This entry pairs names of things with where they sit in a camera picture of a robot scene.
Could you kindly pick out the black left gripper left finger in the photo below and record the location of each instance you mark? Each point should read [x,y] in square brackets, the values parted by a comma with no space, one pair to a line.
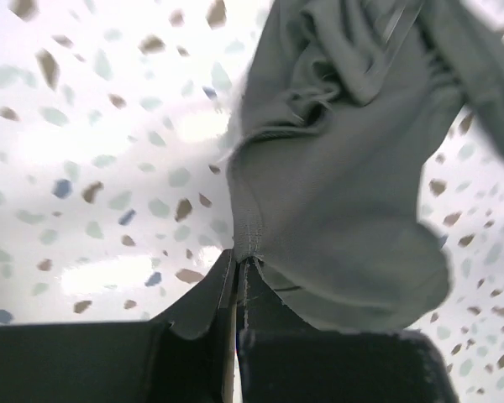
[177,356]

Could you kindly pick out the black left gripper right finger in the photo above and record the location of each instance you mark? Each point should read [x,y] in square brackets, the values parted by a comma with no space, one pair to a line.
[284,360]

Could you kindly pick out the grey t shirt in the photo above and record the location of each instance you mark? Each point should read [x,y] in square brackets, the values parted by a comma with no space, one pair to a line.
[344,103]

